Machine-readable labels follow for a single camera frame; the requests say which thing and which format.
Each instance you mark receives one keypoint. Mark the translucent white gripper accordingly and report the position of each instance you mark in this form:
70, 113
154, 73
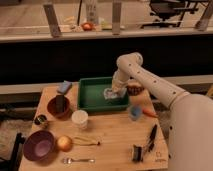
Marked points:
119, 83

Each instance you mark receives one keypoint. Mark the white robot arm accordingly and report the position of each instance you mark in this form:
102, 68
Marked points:
191, 125

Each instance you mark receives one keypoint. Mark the green plastic tray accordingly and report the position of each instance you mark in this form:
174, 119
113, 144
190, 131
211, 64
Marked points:
91, 96

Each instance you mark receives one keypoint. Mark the small blue cup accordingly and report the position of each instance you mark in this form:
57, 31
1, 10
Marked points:
135, 112

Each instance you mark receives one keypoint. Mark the orange carrot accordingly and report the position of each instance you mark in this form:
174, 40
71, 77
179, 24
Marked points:
149, 112

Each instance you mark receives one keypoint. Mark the white paper cup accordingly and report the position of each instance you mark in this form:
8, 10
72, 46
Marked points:
80, 118

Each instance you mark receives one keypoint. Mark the blue sponge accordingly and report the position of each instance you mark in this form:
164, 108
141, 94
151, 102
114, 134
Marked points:
64, 87

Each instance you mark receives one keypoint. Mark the dark block in bowl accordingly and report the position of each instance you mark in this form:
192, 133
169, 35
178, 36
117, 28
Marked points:
60, 103

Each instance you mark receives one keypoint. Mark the red apple in background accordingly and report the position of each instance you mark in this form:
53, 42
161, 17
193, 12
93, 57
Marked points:
87, 26

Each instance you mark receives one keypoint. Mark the yellow tongs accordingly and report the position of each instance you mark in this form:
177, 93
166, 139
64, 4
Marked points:
85, 141

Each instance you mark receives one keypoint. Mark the brown bowl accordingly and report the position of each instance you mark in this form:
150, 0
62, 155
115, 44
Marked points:
51, 107

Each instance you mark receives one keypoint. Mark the yellow onion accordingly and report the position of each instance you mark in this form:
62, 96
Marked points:
64, 143

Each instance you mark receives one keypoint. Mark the small dark tin can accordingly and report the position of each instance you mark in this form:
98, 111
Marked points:
41, 121

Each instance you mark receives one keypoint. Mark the black office chair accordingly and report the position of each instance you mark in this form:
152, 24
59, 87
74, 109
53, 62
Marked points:
169, 12

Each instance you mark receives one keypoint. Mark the silver fork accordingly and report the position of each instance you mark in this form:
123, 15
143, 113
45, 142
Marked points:
70, 160

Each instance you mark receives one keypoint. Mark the purple bowl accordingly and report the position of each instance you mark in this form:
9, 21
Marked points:
38, 145

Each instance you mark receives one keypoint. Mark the black chair at left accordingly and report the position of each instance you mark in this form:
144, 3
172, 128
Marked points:
9, 165

